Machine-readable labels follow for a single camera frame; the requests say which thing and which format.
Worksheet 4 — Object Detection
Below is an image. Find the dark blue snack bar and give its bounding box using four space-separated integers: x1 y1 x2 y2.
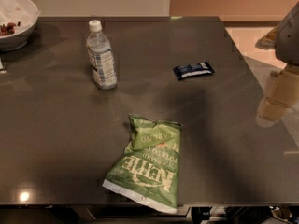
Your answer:
173 61 215 80

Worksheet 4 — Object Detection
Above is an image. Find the clear plastic water bottle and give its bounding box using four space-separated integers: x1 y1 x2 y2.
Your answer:
86 20 117 90

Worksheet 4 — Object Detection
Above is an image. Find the green jalapeno chip bag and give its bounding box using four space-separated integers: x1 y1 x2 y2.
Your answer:
103 115 181 214

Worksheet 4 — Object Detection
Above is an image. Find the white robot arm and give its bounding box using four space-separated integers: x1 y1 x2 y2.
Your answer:
256 2 299 127

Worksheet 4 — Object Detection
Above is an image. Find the white bowl with food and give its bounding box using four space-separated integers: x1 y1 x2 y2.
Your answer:
0 0 40 51

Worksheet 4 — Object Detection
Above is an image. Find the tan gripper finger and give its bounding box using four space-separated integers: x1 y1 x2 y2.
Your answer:
255 64 299 128

